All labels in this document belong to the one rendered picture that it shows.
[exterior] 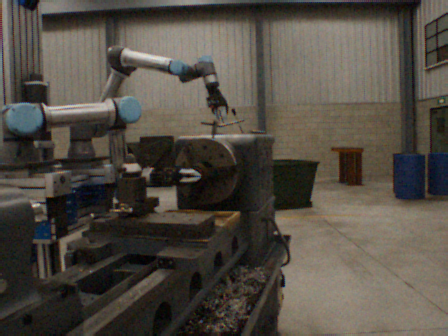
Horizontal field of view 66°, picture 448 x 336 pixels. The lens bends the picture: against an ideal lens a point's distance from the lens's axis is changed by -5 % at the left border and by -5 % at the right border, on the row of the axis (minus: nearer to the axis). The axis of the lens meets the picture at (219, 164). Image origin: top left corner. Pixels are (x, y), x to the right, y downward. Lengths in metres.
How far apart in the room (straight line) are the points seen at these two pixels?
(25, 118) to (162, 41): 11.09
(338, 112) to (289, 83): 1.87
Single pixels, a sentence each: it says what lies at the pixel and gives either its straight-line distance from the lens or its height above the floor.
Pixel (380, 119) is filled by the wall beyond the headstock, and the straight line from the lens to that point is 12.84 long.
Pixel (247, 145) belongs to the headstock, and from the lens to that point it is 1.79.
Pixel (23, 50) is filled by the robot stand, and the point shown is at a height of 1.69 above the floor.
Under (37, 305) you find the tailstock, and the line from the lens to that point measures 0.73.
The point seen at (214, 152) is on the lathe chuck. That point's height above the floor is 1.17.
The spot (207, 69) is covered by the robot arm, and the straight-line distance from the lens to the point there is 1.86.
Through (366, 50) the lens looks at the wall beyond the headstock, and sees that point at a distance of 13.07.
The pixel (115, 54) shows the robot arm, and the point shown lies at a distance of 1.93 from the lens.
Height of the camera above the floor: 1.21
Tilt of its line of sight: 3 degrees down
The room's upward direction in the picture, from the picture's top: 2 degrees counter-clockwise
